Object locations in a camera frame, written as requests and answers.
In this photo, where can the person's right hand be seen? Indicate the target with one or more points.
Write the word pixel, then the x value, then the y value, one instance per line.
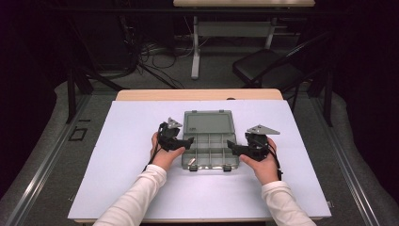
pixel 265 171

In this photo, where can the person's left hand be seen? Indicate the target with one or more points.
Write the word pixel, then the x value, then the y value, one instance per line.
pixel 164 160

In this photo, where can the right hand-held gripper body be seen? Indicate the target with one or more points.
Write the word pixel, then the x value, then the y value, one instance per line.
pixel 258 146

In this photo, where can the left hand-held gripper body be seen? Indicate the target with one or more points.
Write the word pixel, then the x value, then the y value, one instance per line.
pixel 167 138

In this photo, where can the grey floor rail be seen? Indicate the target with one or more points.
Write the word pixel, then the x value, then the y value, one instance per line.
pixel 345 163
pixel 47 163

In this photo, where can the clear grey compartment box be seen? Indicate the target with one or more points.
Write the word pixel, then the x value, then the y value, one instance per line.
pixel 210 147

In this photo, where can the black horizontal metal bar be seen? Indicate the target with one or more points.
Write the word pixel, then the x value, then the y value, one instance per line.
pixel 125 11

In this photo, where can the white table cover sheet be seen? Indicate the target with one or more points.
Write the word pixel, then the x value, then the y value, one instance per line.
pixel 125 132

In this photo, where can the black folding chair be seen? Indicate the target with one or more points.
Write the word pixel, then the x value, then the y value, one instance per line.
pixel 260 64

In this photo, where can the black metal stand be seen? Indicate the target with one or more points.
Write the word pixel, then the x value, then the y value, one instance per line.
pixel 71 94
pixel 328 100

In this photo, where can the white-legged wooden desk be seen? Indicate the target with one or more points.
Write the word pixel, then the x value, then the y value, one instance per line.
pixel 232 29

